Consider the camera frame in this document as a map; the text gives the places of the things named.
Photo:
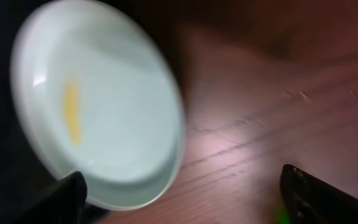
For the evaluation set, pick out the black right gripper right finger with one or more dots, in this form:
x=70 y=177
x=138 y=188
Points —
x=308 y=199

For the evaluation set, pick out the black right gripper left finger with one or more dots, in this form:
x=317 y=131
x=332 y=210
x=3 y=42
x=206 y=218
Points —
x=63 y=202

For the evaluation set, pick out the mint green plate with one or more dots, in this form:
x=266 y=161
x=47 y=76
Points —
x=94 y=94

